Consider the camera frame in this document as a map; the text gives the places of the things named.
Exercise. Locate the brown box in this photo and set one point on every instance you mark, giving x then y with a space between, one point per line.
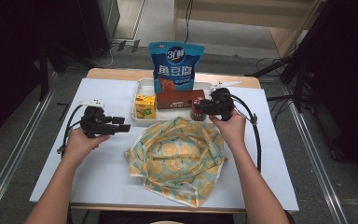
180 99

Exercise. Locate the black stand legs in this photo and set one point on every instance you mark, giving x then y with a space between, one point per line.
276 65

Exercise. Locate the red can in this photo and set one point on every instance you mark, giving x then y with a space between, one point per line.
197 115

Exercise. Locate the metal rail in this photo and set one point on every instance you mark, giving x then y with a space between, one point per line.
317 155
15 155

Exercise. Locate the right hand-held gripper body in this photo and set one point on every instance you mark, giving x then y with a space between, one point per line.
222 102

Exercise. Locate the black curtain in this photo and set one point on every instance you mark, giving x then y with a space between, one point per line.
12 62
348 77

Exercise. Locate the person's right hand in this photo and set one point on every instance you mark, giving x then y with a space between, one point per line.
233 132

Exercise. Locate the light wooden furniture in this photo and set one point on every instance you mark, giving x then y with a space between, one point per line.
230 18

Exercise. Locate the white plastic tray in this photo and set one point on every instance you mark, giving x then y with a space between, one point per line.
171 114

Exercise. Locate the fruit print cloth bag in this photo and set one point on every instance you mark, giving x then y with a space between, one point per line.
174 161

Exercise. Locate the person's left hand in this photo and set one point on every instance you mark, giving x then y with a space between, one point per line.
79 146

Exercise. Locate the blue snack bag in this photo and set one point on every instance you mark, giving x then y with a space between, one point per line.
177 68

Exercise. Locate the yellow drink carton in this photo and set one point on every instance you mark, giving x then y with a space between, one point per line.
145 107

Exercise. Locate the person's dark clothing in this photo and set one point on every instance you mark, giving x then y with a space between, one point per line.
167 217

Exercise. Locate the black stand post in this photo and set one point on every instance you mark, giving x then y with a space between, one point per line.
43 74

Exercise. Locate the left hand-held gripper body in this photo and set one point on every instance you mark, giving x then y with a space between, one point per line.
94 123

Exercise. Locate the dark cabinet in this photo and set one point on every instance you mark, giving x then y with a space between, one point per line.
105 21

